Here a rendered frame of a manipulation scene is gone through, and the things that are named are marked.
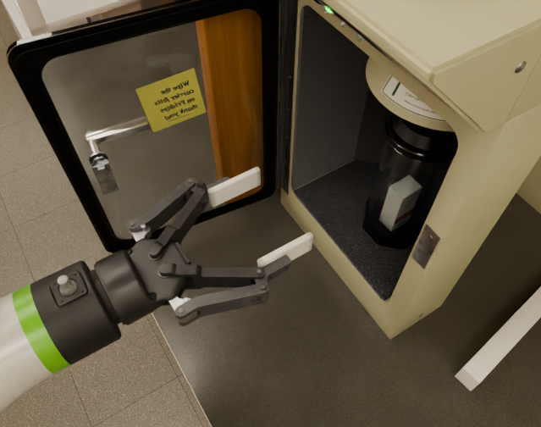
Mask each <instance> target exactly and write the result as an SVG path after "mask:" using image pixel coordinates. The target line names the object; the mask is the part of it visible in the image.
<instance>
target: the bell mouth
mask: <svg viewBox="0 0 541 427"><path fill-rule="evenodd" d="M366 78H367V83H368V86H369V88H370V89H371V91H372V93H373V95H374V96H375V97H376V98H377V99H378V100H379V101H380V102H381V103H382V104H383V105H384V106H385V107H386V108H387V109H388V110H390V111H391V112H392V113H394V114H396V115H398V116H399V117H401V118H402V119H405V120H407V121H409V122H412V123H413V124H416V125H420V126H423V127H426V128H429V129H433V130H442V131H452V132H454V130H453V128H452V127H451V126H450V125H449V124H448V123H447V122H446V121H445V120H444V119H442V118H441V117H440V116H439V115H438V114H436V113H435V112H434V111H433V110H432V109H431V108H430V107H429V106H428V105H426V104H425V103H424V102H423V101H422V100H420V99H419V98H418V97H417V96H415V95H414V94H413V93H412V92H411V91H409V90H408V89H407V88H406V87H405V86H403V85H402V84H401V83H400V82H399V81H398V80H397V79H396V78H395V77H393V76H392V75H391V74H390V73H388V72H387V71H386V70H385V69H384V68H382V67H381V66H380V65H379V64H377V63H376V62H375V61H374V60H373V59H371V58H370V57H369V59H368V61H367V65H366Z"/></svg>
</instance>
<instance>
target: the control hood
mask: <svg viewBox="0 0 541 427"><path fill-rule="evenodd" d="M321 1H322V2H323V3H325V4H326V5H327V6H328V7H330V8H331V9H332V10H333V11H334V12H335V13H336V14H337V15H339V16H340V17H341V18H342V19H344V20H345V21H346V22H347V23H349V24H350V25H351V26H353V27H354V28H355V29H356V30H357V31H358V32H360V33H361V34H362V35H363V36H364V37H365V38H367V39H368V40H369V41H370V42H371V43H372V44H373V45H374V46H375V47H376V48H377V49H379V50H380V51H381V52H382V53H383V54H384V55H386V56H387V57H388V58H389V59H390V60H392V61H393V62H394V63H395V64H397V65H398V66H399V67H400V68H402V69H403V70H404V71H405V72H406V73H407V74H408V75H410V76H411V77H412V78H413V79H414V80H416V81H417V82H418V83H420V84H421V85H422V86H423V87H425V88H426V89H427V90H428V91H430V92H431V93H432V94H433V95H435V96H436V98H438V99H439V100H440V101H441V102H442V103H444V104H445V105H446V106H447V107H449V108H450V109H451V110H453V111H454V112H455V113H456V114H458V115H459V116H460V117H461V118H462V119H464V120H465V121H466V122H467V123H468V124H469V125H470V126H472V127H473V128H474V129H475V130H477V131H478V132H479V133H480V132H486V133H487V132H488V131H490V130H492V129H494V128H496V127H498V126H499V125H502V124H504V123H505V121H506V119H507V117H508V115H509V114H510V112H511V110H512V108H513V106H514V104H515V102H516V100H517V98H518V97H519V95H520V93H521V91H522V88H523V87H524V86H525V84H526V82H527V79H528V77H529V75H530V74H531V73H532V71H533V68H534V66H535V64H536V63H537V62H538V59H539V57H540V55H541V0H321Z"/></svg>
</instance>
